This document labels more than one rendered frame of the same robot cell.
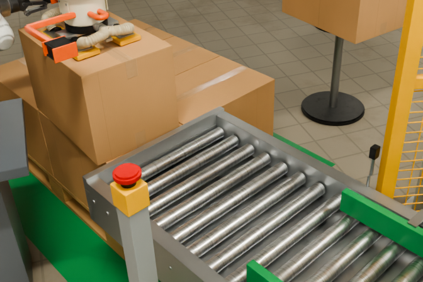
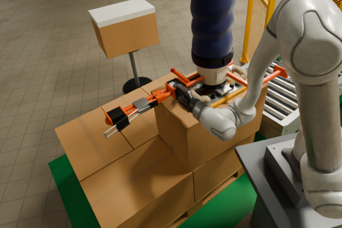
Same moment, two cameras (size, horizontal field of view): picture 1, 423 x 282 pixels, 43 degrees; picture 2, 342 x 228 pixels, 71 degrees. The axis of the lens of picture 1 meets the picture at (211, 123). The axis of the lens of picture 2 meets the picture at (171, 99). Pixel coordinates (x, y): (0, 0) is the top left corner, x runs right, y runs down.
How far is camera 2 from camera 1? 269 cm
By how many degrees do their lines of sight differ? 63
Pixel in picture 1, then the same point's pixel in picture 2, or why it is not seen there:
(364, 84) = (120, 75)
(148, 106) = not seen: hidden behind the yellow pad
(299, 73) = (98, 93)
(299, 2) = (119, 46)
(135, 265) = not seen: outside the picture
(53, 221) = (218, 212)
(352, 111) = (145, 80)
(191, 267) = not seen: hidden behind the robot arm
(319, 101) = (132, 88)
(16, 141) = (291, 137)
